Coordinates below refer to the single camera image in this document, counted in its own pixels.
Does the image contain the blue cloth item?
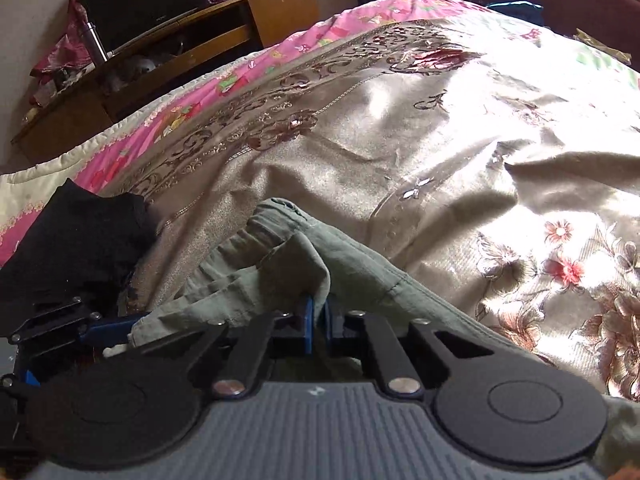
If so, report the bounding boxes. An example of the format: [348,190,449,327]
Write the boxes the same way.
[487,0,544,26]

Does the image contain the gold floral satin bedspread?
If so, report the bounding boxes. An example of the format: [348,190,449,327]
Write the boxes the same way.
[108,10,639,401]

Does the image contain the steel thermos bottle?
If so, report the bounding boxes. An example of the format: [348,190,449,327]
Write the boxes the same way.
[80,22,108,66]

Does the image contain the pink patterned quilt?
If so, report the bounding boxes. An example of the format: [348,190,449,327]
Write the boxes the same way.
[1,0,486,262]

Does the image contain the maroon cloth television cover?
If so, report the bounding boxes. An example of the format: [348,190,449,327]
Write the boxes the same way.
[29,0,256,106]

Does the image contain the black garment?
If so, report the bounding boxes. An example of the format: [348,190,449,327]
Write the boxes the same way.
[1,180,156,337]

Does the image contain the green yellow cloth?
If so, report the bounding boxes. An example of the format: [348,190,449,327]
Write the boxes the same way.
[573,28,632,66]

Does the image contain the wooden tv cabinet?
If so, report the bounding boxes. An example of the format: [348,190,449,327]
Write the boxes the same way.
[11,0,319,165]

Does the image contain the olive green pants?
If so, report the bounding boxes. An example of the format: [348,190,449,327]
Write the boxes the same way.
[129,194,639,479]

